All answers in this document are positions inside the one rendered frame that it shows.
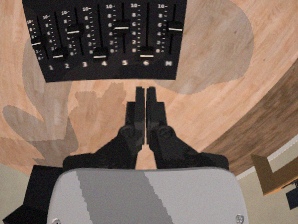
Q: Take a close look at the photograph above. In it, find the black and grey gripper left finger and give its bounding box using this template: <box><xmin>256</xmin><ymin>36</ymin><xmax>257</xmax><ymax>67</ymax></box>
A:
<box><xmin>63</xmin><ymin>87</ymin><xmax>145</xmax><ymax>172</ymax></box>

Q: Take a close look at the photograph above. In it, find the black lighting desk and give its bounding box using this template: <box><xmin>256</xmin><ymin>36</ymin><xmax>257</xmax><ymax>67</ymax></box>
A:
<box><xmin>22</xmin><ymin>0</ymin><xmax>187</xmax><ymax>83</ymax></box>

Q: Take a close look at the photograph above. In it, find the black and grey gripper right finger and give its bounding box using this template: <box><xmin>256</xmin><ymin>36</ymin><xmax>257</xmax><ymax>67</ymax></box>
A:
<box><xmin>146</xmin><ymin>87</ymin><xmax>229</xmax><ymax>170</ymax></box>

